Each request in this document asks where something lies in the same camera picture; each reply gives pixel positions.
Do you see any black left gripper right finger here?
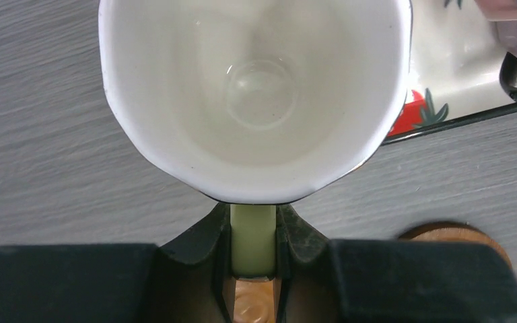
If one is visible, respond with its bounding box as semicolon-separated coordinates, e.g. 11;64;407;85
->
275;205;517;322

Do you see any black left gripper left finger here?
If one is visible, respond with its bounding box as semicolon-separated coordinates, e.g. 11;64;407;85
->
0;203;232;322

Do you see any brown wooden coaster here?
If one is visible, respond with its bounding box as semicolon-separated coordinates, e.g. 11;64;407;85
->
233;280;275;323
398;221;512;267

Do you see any light green mug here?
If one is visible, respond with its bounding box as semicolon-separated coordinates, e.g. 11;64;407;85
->
98;1;413;279

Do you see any white strawberry print tray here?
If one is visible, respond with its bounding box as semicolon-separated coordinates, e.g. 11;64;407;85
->
386;1;517;143

